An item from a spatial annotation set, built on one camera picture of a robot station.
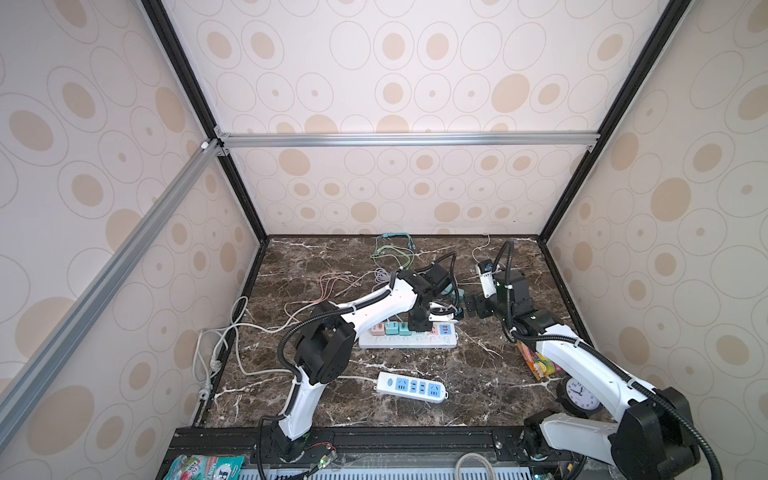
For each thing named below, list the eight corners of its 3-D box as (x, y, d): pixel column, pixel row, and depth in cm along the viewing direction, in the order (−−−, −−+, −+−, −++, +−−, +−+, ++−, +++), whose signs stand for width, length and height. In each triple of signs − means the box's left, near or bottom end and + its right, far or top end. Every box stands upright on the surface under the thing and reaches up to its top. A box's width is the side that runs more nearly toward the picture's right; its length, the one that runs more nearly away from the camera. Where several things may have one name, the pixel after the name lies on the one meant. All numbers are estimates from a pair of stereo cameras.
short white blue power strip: (375, 392, 84) (374, 388, 82) (378, 374, 87) (378, 370, 85) (443, 405, 82) (445, 401, 79) (444, 386, 85) (446, 382, 83)
